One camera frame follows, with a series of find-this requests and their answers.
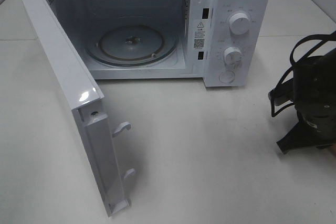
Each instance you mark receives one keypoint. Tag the white microwave oven body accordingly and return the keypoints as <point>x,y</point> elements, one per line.
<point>83,19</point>

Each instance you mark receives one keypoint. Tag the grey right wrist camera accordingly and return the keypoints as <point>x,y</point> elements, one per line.
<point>282,94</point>

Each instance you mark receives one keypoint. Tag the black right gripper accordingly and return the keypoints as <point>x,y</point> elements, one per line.
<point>314,129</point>

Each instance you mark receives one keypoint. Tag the white microwave door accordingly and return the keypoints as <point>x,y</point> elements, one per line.
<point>84,99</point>

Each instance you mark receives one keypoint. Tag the white warning label sticker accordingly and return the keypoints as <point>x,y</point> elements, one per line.
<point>199,34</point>

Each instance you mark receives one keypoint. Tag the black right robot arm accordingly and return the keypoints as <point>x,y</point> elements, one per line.
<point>309,86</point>

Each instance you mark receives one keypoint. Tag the upper white power knob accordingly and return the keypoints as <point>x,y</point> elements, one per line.
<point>239,22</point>

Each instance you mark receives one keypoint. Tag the round white door button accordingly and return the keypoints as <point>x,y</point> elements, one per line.
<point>227,77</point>

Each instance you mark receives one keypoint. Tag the white timer knob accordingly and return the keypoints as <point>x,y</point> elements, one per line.
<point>232,55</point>

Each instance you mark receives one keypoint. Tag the glass microwave turntable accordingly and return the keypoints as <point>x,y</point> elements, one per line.
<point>132,45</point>

